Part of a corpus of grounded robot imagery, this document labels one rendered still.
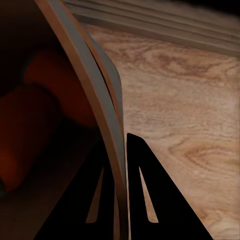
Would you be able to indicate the trash can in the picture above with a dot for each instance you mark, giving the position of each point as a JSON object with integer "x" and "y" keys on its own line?
{"x": 26, "y": 26}

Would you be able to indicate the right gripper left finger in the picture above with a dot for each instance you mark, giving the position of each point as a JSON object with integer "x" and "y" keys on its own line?
{"x": 67, "y": 221}

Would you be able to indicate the wood fireplace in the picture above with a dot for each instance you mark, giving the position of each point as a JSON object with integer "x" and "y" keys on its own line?
{"x": 210, "y": 25}

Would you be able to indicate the can of soda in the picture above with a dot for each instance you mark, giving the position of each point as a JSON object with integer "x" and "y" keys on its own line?
{"x": 54, "y": 73}
{"x": 29, "y": 115}

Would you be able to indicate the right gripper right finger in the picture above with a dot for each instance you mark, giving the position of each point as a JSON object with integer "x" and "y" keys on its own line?
{"x": 176, "y": 219}

